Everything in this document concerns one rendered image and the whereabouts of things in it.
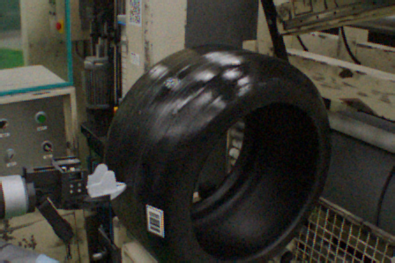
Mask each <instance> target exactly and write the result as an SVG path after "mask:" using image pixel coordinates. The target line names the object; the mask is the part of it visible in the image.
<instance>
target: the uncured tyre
mask: <svg viewBox="0 0 395 263"><path fill-rule="evenodd" d="M242 117H244V136H243V141H242V148H241V150H240V153H239V155H238V158H237V159H236V162H235V164H234V167H233V168H232V169H231V170H230V172H229V173H228V175H227V177H225V180H223V181H222V183H221V184H220V185H219V186H218V187H217V188H216V189H214V190H213V191H212V192H211V193H209V194H208V195H207V196H205V197H204V198H202V199H201V200H199V201H196V202H194V203H192V200H193V196H194V191H195V188H196V185H197V182H198V178H199V175H200V172H201V170H202V169H203V166H204V164H205V161H206V160H207V158H208V155H210V153H211V152H212V150H213V149H214V147H215V146H216V144H217V143H218V141H220V139H221V138H222V136H223V135H224V134H225V133H226V132H227V131H228V130H229V129H230V128H231V127H232V126H233V125H234V124H235V123H236V122H238V121H239V119H242ZM331 155H332V134H331V126H330V123H329V120H328V115H327V112H326V109H325V105H324V100H323V98H322V96H321V94H320V93H319V92H318V89H317V87H316V85H314V82H312V81H311V79H309V77H307V75H306V74H304V73H303V72H302V71H300V70H299V69H297V68H296V67H295V66H293V65H292V64H290V63H288V62H287V61H285V60H282V59H280V58H277V57H272V56H268V55H266V54H260V53H257V52H255V51H249V50H247V49H242V48H237V47H235V46H232V45H224V44H207V45H199V46H196V47H189V48H186V49H181V50H179V51H178V52H175V53H173V54H172V55H169V56H167V57H165V58H163V59H162V60H160V61H159V62H158V63H156V64H155V65H153V66H152V67H151V68H149V69H148V71H145V73H143V75H142V76H140V78H139V79H138V80H137V81H135V84H133V85H132V87H131V88H130V90H129V91H128V92H127V94H126V95H125V96H124V98H123V99H122V101H121V103H120V104H119V106H118V108H117V109H116V112H115V114H114V116H113V119H112V120H111V124H110V126H109V128H108V133H107V138H106V141H105V145H104V154H103V163H102V164H104V165H107V168H108V171H110V170H111V171H112V172H114V173H115V179H116V182H118V183H123V184H127V188H126V189H125V190H124V191H123V192H121V193H120V194H118V196H117V197H115V198H113V199H111V200H110V201H109V202H110V204H111V207H112V208H113V210H114V213H115V214H116V217H117V219H119V221H120V222H121V224H122V225H123V226H124V227H125V228H126V229H127V230H128V231H129V232H130V233H131V234H132V235H133V236H134V237H135V238H136V239H137V240H138V242H139V243H140V244H141V245H142V246H144V248H145V249H146V250H147V251H148V252H149V253H150V254H151V255H152V257H153V258H154V259H156V260H157V262H159V263H266V262H269V260H271V259H273V257H276V255H278V254H279V253H280V252H281V251H282V250H284V248H285V247H287V245H289V243H291V241H292V240H293V239H294V237H296V235H297V234H298V233H299V231H300V230H301V229H302V227H303V226H304V224H305V223H306V222H307V220H308V219H309V216H310V215H311V214H312V211H314V208H315V206H316V205H317V202H318V201H319V197H320V196H321V193H322V190H323V188H324V184H325V181H326V178H327V173H328V170H329V168H330V160H331ZM146 205H148V206H151V207H154V208H157V209H159V210H160V211H162V216H163V232H164V237H161V236H158V235H156V234H155V233H152V232H150V231H149V230H147V218H146Z"/></svg>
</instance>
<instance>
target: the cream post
mask: <svg viewBox="0 0 395 263"><path fill-rule="evenodd" d="M128 1H129V0H126V5H125V12H126V31H125V35H126V83H127V92H128V91H129V90H130V88H131V87H132V85H133V84H135V81H137V80H138V79H139V78H140V76H142V75H143V73H145V71H148V69H149V68H151V67H152V66H153V65H155V64H156V63H158V62H159V61H160V60H162V59H163V58H165V57H167V56H169V55H172V54H173V53H175V52H178V51H179V50H181V49H186V36H187V0H141V26H135V25H132V24H129V6H128ZM130 52H133V53H134V54H139V56H138V65H136V64H133V63H131V56H130Z"/></svg>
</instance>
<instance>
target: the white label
mask: <svg viewBox="0 0 395 263"><path fill-rule="evenodd" d="M146 218H147V230H149V231H150V232H152V233H155V234H156V235H158V236H161V237H164V232H163V216H162V211H160V210H159V209H157V208H154V207H151V206H148V205H146Z"/></svg>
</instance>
